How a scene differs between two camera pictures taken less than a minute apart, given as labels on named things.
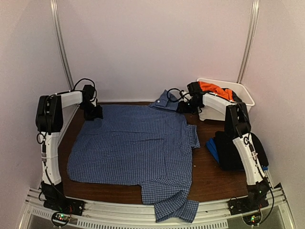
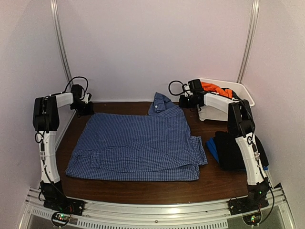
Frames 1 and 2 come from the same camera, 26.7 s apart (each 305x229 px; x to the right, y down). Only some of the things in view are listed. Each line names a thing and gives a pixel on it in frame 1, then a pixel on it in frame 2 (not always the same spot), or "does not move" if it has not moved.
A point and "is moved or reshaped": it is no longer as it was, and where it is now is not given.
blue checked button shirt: (149, 145) is moved or reshaped
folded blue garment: (211, 146) does not move
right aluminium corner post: (250, 39) does not move
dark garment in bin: (236, 98) does not move
